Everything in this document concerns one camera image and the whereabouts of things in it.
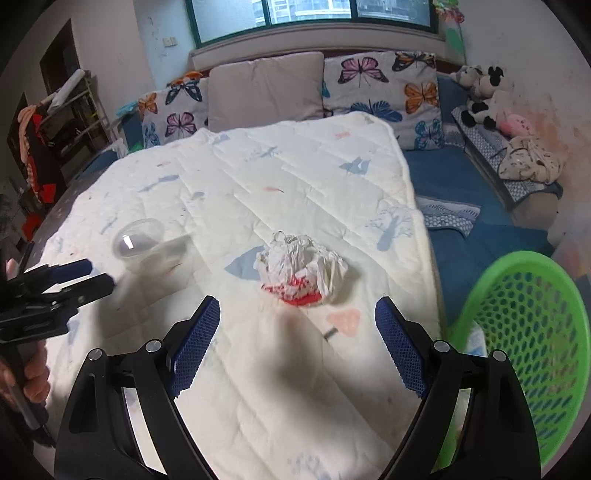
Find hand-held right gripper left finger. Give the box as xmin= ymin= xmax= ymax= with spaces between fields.
xmin=54 ymin=295 xmax=221 ymax=480

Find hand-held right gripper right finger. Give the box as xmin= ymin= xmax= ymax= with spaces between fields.
xmin=374 ymin=296 xmax=541 ymax=480

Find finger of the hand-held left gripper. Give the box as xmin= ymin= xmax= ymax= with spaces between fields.
xmin=28 ymin=273 xmax=115 ymax=309
xmin=18 ymin=258 xmax=93 ymax=284

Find clear plastic cup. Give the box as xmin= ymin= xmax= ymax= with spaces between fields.
xmin=113 ymin=219 xmax=192 ymax=278

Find green plastic mesh basket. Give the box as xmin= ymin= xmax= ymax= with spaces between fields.
xmin=436 ymin=250 xmax=587 ymax=474

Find white red paper wrapper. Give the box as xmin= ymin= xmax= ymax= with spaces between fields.
xmin=255 ymin=231 xmax=348 ymax=308

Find person's left hand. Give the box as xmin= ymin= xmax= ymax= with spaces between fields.
xmin=0 ymin=258 xmax=51 ymax=409

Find orange black clothes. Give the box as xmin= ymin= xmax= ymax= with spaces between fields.
xmin=17 ymin=104 xmax=58 ymax=204

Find blue grey patterned cloth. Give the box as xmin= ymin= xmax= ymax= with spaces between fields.
xmin=418 ymin=196 xmax=481 ymax=238

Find metal clothes rack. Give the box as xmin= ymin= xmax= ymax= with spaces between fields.
xmin=39 ymin=69 xmax=114 ymax=158

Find blue bed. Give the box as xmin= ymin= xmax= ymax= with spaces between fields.
xmin=78 ymin=74 xmax=555 ymax=296

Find white quilted blanket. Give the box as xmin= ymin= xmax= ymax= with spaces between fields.
xmin=28 ymin=113 xmax=444 ymax=480

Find small butterfly print pillow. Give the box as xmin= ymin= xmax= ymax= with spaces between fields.
xmin=137 ymin=76 xmax=211 ymax=149

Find cream spotted cloth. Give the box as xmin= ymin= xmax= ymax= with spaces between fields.
xmin=498 ymin=136 xmax=568 ymax=183

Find pink plush toy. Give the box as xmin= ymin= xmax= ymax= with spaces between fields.
xmin=501 ymin=111 xmax=536 ymax=137

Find beige pillow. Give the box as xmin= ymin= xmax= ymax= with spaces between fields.
xmin=207 ymin=52 xmax=325 ymax=134

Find large butterfly print pillow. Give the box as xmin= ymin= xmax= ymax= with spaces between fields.
xmin=321 ymin=51 xmax=446 ymax=151

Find black white cow plush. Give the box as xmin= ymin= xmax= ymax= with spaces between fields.
xmin=462 ymin=66 xmax=513 ymax=132

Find grey white plush toy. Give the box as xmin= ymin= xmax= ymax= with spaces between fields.
xmin=450 ymin=65 xmax=483 ymax=89

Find white headboard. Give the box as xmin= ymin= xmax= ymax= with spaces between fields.
xmin=191 ymin=46 xmax=437 ymax=72

